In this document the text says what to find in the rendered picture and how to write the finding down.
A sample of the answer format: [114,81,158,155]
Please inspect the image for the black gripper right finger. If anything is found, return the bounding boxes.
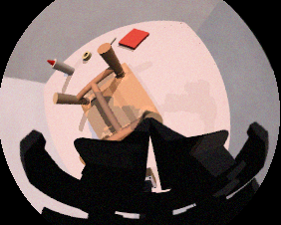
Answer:
[149,117,229,190]

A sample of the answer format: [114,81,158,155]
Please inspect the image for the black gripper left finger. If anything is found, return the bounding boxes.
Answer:
[74,117,150,192]

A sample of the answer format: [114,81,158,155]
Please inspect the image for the brown wooden stool legs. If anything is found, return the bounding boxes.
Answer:
[53,43,163,140]

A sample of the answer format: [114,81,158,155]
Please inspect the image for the tan short hollow cylinder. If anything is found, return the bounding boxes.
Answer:
[82,51,92,61]

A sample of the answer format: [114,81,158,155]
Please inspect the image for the brown wooden stool seat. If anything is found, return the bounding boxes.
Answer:
[81,63,160,139]

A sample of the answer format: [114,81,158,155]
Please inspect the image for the grey cylinder with red cone tip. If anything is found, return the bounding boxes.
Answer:
[47,59,75,76]

